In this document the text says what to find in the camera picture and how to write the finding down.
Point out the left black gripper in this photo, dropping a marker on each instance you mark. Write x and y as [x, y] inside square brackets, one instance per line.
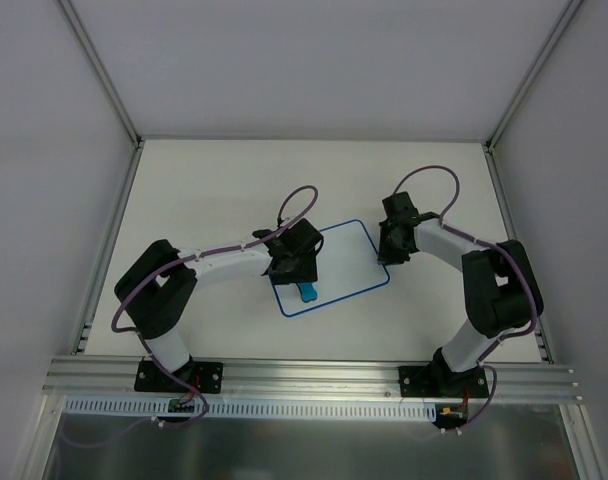
[294, 272]

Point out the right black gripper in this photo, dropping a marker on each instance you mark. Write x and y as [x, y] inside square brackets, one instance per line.
[389, 247]

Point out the blue foam whiteboard eraser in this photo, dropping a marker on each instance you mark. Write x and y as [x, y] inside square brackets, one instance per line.
[307, 292]

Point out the blue-framed small whiteboard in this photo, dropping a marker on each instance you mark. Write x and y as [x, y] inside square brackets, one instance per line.
[347, 267]

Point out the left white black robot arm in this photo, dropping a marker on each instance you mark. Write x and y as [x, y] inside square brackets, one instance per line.
[156, 289]

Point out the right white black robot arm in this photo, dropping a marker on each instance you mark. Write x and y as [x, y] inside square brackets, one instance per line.
[502, 297]

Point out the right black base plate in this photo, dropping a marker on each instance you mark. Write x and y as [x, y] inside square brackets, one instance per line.
[423, 382]

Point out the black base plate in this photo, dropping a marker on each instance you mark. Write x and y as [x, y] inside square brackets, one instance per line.
[205, 376]
[423, 382]

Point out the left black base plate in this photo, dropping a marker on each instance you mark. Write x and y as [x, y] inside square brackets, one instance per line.
[205, 376]

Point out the white slotted cable duct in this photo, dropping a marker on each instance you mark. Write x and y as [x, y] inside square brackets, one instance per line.
[396, 411]

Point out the aluminium extrusion rail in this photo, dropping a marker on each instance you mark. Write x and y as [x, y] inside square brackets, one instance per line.
[518, 383]

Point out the right aluminium frame post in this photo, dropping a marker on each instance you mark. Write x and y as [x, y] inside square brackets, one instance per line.
[545, 51]

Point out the aluminium frame post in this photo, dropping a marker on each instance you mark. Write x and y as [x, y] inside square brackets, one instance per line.
[91, 55]
[545, 51]

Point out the left aluminium frame post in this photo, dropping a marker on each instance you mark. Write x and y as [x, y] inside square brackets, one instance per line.
[91, 55]

